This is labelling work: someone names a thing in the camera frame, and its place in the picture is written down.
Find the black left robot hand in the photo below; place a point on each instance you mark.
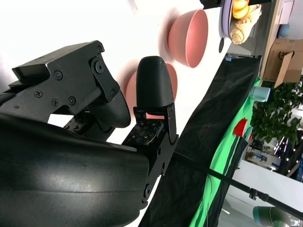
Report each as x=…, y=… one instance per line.
x=210, y=2

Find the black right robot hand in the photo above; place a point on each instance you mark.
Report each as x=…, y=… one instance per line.
x=59, y=170

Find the pink ribbed bowl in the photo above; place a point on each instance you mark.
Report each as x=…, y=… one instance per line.
x=194, y=37
x=131, y=89

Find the orange yellow food piece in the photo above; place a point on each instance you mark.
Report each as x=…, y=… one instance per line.
x=240, y=9

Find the blue clamp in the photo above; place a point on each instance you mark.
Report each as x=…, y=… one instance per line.
x=228, y=58

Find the blue grey pot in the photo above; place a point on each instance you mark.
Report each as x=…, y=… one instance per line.
x=283, y=31

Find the brown cardboard box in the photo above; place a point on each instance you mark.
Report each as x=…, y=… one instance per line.
x=281, y=61

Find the black backdrop cloth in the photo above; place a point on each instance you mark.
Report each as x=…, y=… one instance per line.
x=213, y=106

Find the teal cylindrical cap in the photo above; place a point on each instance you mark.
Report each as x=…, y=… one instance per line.
x=260, y=94

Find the green leafy plants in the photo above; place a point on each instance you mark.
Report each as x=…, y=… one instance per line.
x=277, y=113

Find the green backdrop cloth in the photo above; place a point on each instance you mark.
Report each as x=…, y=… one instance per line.
x=220, y=153

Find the black stand pole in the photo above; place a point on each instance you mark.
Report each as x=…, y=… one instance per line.
x=236, y=183

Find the teal grey robot joint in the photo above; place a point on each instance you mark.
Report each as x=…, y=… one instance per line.
x=267, y=216

